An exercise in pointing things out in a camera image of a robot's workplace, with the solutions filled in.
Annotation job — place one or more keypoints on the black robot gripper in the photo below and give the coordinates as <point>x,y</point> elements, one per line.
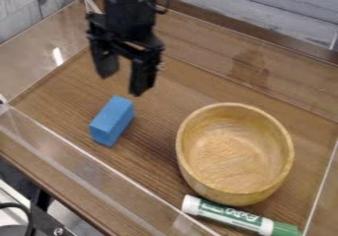
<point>127,21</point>

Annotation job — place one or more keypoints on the blue foam block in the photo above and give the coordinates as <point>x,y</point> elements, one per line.
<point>112,120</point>

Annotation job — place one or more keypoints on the brown wooden bowl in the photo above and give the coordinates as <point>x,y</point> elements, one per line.
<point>233,153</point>

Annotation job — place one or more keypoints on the clear acrylic tray walls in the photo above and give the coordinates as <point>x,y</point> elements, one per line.
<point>125,188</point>

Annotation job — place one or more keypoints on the green white dry-erase marker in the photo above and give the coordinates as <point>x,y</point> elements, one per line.
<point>233,217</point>

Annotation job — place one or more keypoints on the black metal bracket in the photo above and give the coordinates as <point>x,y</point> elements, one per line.
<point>45,225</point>

